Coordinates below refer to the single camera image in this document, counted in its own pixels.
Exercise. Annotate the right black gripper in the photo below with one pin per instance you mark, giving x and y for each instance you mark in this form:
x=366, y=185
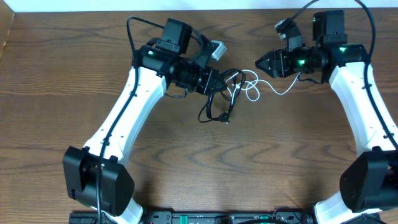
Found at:
x=278, y=59

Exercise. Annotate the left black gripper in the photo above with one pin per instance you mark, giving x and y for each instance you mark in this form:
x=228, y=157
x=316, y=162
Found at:
x=207, y=86

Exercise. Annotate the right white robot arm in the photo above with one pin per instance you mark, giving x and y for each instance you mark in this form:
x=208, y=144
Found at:
x=369, y=184

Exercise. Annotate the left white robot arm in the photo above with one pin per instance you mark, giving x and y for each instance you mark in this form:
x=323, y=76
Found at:
x=96, y=175

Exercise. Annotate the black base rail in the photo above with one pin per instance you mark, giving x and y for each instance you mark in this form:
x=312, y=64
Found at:
x=167, y=217

